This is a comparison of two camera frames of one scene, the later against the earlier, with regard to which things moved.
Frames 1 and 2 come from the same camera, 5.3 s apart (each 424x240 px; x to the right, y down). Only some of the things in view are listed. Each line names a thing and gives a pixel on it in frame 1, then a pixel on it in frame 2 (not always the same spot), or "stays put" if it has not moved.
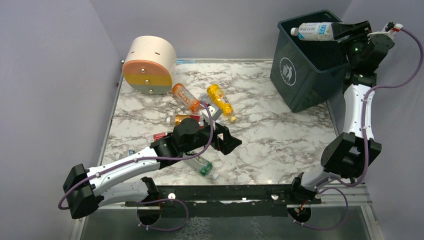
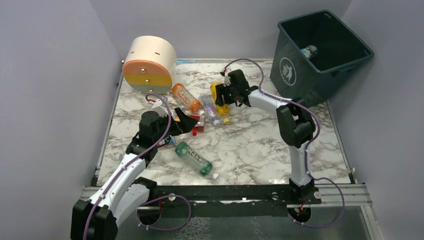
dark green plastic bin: (306, 72) stays put
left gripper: (215, 142) to (175, 122)
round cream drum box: (150, 64) stays put
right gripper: (346, 32) to (228, 93)
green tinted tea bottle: (204, 166) stays put
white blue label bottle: (314, 31) to (309, 50)
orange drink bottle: (193, 103) stays put
